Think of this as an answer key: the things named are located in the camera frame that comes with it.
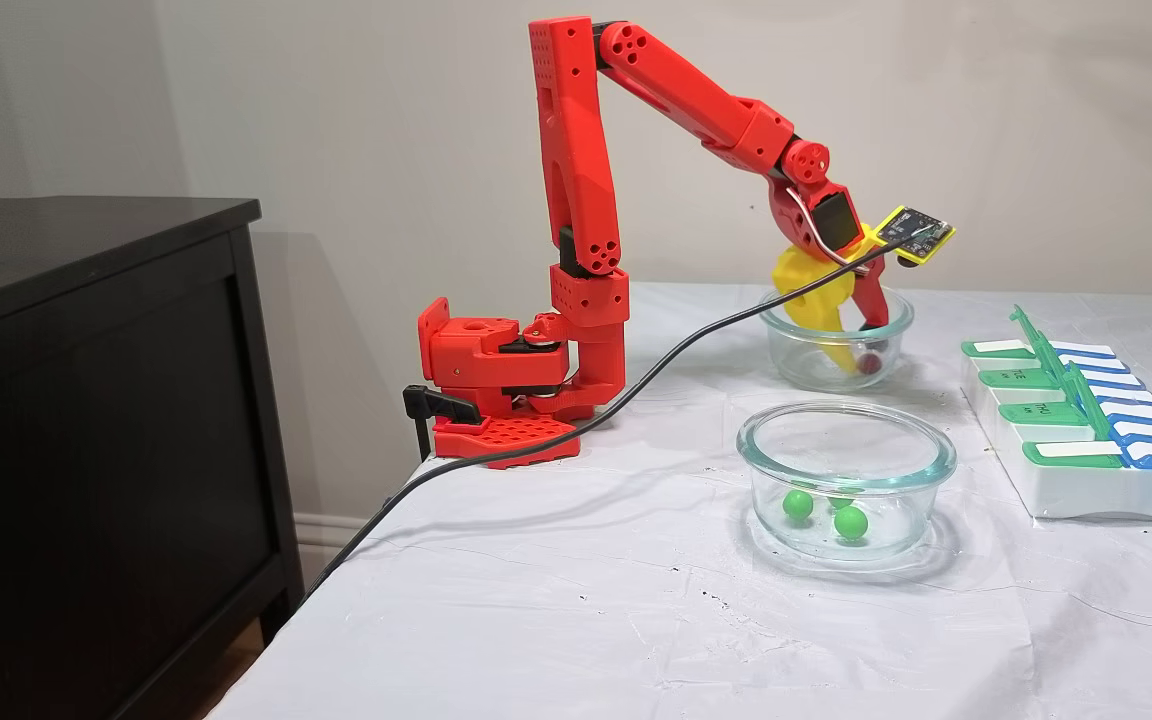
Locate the weekly pill organizer box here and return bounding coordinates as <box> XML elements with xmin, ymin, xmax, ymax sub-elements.
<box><xmin>960</xmin><ymin>305</ymin><xmax>1152</xmax><ymax>526</ymax></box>

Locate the glass bowl with embossed logo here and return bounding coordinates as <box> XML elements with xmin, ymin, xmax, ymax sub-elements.
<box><xmin>758</xmin><ymin>287</ymin><xmax>914</xmax><ymax>392</ymax></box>

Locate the clear glass bowl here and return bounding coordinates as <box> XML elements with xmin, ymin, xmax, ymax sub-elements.
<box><xmin>736</xmin><ymin>401</ymin><xmax>958</xmax><ymax>561</ymax></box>

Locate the black table clamp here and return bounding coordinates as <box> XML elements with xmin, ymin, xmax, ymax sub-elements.
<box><xmin>402</xmin><ymin>385</ymin><xmax>482</xmax><ymax>461</ymax></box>

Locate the white table cover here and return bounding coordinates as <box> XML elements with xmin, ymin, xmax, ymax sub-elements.
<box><xmin>206</xmin><ymin>283</ymin><xmax>1152</xmax><ymax>720</ymax></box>

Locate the black wooden cabinet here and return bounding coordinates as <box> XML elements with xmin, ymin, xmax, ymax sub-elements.
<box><xmin>0</xmin><ymin>196</ymin><xmax>305</xmax><ymax>720</ymax></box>

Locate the gripper servo wire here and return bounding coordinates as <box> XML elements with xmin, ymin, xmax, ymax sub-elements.
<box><xmin>784</xmin><ymin>185</ymin><xmax>872</xmax><ymax>273</ymax></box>

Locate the camera board on yellow mount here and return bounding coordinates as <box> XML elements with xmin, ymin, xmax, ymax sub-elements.
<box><xmin>861</xmin><ymin>205</ymin><xmax>957</xmax><ymax>268</ymax></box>

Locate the black camera cable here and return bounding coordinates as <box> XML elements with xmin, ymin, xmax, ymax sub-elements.
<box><xmin>304</xmin><ymin>236</ymin><xmax>907</xmax><ymax>598</ymax></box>

